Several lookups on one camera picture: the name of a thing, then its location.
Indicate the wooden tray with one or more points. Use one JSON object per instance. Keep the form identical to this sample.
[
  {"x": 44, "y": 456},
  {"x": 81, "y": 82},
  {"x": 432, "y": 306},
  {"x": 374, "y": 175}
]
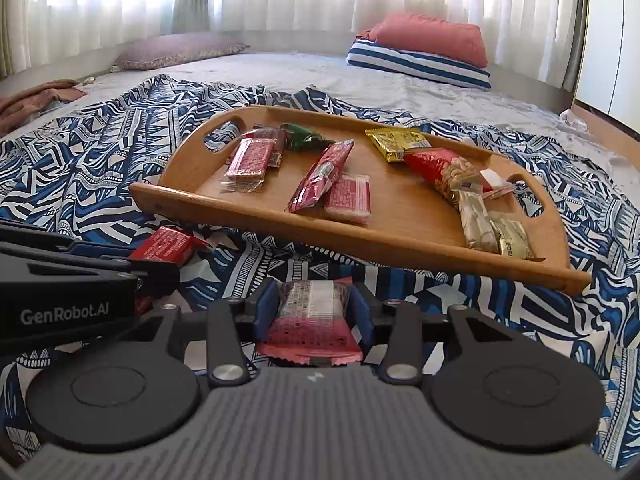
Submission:
[{"x": 400, "y": 220}]

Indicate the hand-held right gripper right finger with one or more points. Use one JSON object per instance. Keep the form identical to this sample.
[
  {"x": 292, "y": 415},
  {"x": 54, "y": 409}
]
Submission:
[{"x": 361, "y": 320}]

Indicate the white crumpled tissue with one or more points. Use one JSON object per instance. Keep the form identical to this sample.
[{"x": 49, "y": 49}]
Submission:
[{"x": 571, "y": 118}]

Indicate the blue patterned blanket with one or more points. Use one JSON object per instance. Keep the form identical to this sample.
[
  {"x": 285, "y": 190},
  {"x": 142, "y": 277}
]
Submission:
[{"x": 100, "y": 160}]

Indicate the white wardrobe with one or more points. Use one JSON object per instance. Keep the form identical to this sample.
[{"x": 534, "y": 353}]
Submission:
[{"x": 615, "y": 35}]

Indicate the pink red snack packet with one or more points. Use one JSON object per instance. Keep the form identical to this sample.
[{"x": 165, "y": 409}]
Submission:
[{"x": 310, "y": 320}]

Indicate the red label biscuit packet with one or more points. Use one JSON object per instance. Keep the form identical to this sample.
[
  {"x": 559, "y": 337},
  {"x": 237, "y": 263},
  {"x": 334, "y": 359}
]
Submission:
[{"x": 250, "y": 160}]

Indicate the red label wafer packet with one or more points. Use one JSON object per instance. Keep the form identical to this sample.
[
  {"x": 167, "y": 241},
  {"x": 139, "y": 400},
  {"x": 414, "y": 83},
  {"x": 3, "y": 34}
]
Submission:
[{"x": 350, "y": 197}]

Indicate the pink red pillow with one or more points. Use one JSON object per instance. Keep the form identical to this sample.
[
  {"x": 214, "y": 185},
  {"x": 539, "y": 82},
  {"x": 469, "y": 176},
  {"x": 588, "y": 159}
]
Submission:
[{"x": 430, "y": 37}]

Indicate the blue white striped pillow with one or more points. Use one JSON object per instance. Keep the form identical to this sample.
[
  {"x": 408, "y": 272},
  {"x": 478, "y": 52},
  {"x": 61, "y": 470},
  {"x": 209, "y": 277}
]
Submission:
[{"x": 425, "y": 67}]

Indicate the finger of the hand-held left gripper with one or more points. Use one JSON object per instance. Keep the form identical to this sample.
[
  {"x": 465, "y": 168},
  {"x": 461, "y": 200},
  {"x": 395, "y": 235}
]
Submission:
[
  {"x": 100, "y": 251},
  {"x": 155, "y": 277}
]

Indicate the yellow snack packet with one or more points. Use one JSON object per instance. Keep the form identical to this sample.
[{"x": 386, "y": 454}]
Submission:
[{"x": 397, "y": 145}]

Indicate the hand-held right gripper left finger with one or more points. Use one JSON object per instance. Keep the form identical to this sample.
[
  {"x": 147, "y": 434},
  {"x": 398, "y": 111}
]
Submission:
[{"x": 267, "y": 317}]

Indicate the gold snack packet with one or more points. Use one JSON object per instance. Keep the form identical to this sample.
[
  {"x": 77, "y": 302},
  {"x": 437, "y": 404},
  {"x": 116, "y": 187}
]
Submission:
[{"x": 512, "y": 237}]

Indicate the red peanut snack packet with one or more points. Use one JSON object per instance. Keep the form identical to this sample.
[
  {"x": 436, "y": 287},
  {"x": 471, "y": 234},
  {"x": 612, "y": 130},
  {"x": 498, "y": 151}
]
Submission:
[{"x": 440, "y": 167}]

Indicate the long red sachet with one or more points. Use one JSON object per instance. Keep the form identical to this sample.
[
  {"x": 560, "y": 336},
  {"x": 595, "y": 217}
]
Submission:
[{"x": 320, "y": 175}]

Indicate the dark red snack packet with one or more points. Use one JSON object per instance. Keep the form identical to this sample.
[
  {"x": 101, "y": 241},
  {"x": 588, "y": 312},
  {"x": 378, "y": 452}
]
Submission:
[{"x": 165, "y": 245}]

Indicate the bed with grey sheet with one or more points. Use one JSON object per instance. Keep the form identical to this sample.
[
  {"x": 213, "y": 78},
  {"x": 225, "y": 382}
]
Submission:
[{"x": 310, "y": 72}]

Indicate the small red white packet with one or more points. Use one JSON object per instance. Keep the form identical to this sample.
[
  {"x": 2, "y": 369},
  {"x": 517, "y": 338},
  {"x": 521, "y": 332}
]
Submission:
[{"x": 495, "y": 182}]

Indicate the purple floral pillow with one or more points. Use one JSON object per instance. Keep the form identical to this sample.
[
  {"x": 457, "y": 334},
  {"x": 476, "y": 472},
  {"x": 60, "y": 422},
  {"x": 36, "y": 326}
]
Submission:
[{"x": 180, "y": 50}]

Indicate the green snack packet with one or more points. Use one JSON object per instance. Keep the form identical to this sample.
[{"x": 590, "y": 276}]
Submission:
[{"x": 302, "y": 137}]

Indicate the brown cloth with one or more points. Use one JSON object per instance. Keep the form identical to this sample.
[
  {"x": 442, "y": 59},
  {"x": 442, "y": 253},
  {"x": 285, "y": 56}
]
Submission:
[{"x": 35, "y": 97}]

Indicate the clear cream snack packet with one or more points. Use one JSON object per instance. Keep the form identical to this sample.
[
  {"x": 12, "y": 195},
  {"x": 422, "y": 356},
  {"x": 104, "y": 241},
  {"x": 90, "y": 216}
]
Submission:
[{"x": 475, "y": 220}]

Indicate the brown peanut bar packet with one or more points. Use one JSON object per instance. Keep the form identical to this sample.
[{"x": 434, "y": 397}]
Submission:
[{"x": 267, "y": 136}]

